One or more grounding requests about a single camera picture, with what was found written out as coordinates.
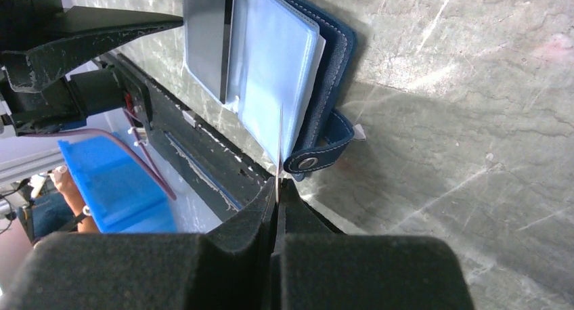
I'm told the black base frame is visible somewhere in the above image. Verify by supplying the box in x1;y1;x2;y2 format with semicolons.
97;53;275;221

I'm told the person in blue clothes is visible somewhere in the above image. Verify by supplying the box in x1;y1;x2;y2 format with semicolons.
31;166;100;245

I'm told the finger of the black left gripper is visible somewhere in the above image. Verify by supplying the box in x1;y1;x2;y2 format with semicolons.
1;6;183;93

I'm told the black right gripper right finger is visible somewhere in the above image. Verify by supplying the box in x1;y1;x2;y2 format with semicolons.
271;179;474;309

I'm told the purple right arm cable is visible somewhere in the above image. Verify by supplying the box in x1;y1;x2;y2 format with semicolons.
22;108;178;201

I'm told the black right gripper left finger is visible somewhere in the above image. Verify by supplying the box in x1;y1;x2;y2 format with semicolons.
1;181;275;309

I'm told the blue plastic bin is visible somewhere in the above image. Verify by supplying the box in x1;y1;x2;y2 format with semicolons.
58;136;177;234

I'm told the blue leather card holder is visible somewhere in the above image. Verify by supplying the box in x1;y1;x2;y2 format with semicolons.
211;0;357;181

